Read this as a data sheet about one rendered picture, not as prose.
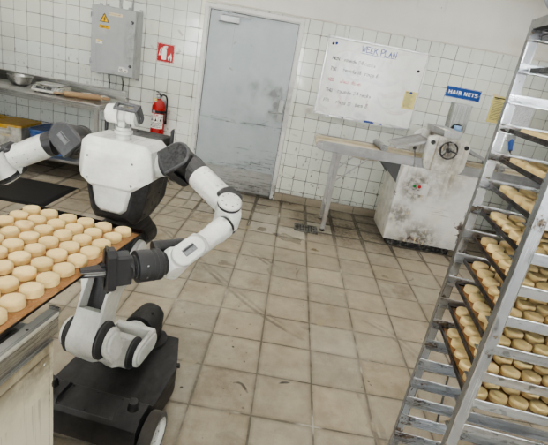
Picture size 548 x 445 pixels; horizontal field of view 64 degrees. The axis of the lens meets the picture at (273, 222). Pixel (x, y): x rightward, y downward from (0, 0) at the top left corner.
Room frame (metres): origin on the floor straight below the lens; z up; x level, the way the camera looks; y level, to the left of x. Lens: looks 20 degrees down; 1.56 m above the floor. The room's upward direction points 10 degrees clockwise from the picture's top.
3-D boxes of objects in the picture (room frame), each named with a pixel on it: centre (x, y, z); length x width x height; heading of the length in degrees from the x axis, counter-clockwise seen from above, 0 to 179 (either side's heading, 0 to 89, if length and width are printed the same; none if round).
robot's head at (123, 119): (1.51, 0.58, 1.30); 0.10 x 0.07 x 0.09; 83
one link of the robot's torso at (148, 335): (1.65, 0.55, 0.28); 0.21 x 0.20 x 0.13; 173
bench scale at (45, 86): (4.79, 2.62, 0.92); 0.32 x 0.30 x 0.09; 7
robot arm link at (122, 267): (1.04, 0.36, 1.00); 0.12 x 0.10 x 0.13; 128
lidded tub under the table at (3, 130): (4.82, 3.05, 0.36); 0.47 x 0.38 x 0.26; 0
